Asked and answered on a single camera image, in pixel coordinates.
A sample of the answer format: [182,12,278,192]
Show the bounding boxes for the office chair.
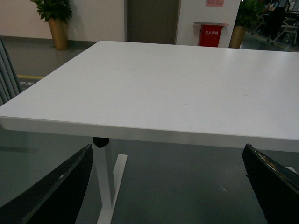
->
[267,17,299,47]

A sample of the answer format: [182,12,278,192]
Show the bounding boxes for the grey stacked panels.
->
[0,37,22,105]

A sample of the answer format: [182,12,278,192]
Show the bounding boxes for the black box under table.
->
[93,137,109,148]

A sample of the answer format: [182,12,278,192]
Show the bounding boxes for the left potted plant gold vase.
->
[31,0,72,50]

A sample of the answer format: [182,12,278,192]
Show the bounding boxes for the red fire extinguisher box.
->
[193,22,229,47]

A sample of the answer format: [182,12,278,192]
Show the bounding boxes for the pink wall notice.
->
[206,0,224,7]

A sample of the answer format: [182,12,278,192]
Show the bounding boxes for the potted plant gold vase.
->
[229,0,263,49]
[31,0,72,50]

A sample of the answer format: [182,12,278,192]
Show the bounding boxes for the white table leg frame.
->
[92,144,128,224]

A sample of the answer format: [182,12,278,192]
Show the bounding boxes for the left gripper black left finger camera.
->
[0,145,93,224]

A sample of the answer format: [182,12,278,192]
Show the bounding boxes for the grey door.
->
[125,0,181,44]

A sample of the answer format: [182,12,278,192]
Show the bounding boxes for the right potted plant gold vase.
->
[229,0,263,49]

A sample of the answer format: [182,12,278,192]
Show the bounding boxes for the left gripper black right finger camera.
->
[242,144,299,224]

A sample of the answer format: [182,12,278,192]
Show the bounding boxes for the seated person in black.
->
[265,0,285,41]

